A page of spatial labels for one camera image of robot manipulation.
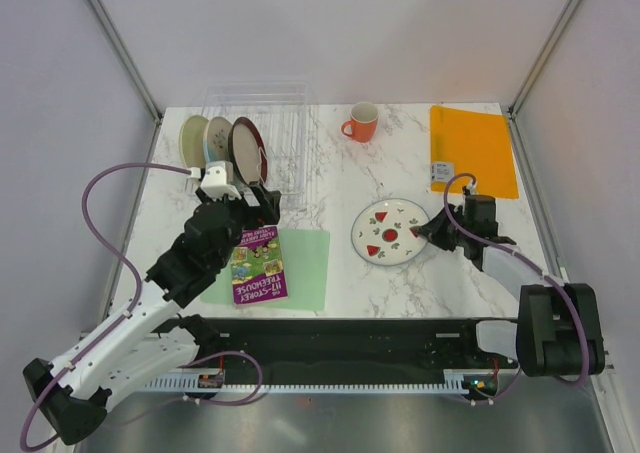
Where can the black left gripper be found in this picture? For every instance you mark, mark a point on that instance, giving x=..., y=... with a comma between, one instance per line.
x=267, y=212

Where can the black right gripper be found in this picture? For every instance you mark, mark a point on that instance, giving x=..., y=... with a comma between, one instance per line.
x=432, y=231

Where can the dark red rimmed plate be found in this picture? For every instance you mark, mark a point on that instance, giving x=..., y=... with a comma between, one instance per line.
x=247, y=152

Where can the watermelon pattern plate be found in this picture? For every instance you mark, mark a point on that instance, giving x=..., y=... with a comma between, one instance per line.
x=382, y=233

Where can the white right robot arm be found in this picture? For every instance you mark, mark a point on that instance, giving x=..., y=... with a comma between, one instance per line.
x=557, y=332

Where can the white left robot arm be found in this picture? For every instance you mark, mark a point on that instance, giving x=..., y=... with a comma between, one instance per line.
x=76, y=390

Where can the purple treehouse book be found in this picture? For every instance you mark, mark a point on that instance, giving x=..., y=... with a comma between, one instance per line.
x=257, y=268

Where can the green clipboard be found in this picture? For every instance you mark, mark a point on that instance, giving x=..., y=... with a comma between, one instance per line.
x=306, y=258

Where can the blue white floral plate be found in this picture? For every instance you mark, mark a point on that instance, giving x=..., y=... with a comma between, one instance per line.
x=215, y=139

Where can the orange plastic folder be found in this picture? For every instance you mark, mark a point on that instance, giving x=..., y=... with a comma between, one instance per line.
x=470, y=142

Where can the cream green plate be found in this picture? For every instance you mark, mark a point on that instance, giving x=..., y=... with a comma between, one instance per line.
x=191, y=141

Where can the orange ceramic mug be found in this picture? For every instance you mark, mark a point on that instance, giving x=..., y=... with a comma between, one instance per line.
x=362, y=124

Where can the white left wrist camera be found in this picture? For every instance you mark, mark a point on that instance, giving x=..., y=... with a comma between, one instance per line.
x=215, y=182

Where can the clear wire dish rack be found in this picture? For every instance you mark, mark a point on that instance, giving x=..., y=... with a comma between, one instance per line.
x=281, y=112

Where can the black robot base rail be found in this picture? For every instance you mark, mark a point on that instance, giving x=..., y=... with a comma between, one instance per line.
x=341, y=351

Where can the white slotted cable duct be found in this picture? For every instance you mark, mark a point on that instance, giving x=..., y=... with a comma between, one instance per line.
x=453, y=383

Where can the left aluminium frame post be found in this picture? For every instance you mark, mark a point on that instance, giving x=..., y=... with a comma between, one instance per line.
x=113, y=37

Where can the aluminium frame post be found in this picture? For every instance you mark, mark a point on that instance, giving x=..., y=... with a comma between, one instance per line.
x=558, y=30
x=113, y=37

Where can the right aluminium frame post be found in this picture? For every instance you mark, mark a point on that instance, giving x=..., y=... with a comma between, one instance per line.
x=558, y=30

